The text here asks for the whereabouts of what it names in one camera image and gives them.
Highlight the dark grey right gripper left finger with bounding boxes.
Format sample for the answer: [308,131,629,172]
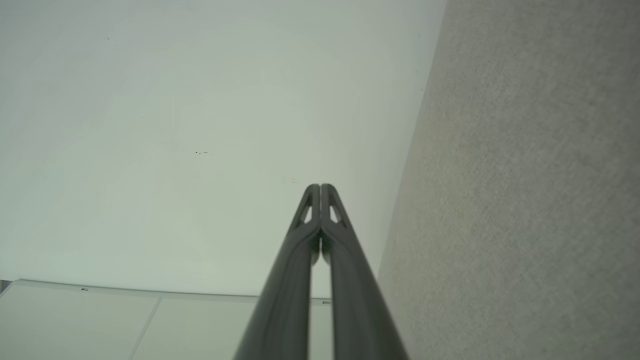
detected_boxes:
[234,183,321,360]

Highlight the grey fabric sofa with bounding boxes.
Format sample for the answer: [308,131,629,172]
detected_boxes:
[377,0,640,360]

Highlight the white baseboard strip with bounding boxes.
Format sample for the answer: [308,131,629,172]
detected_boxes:
[0,278,332,306]

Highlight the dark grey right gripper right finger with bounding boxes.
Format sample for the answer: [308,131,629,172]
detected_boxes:
[320,183,410,360]

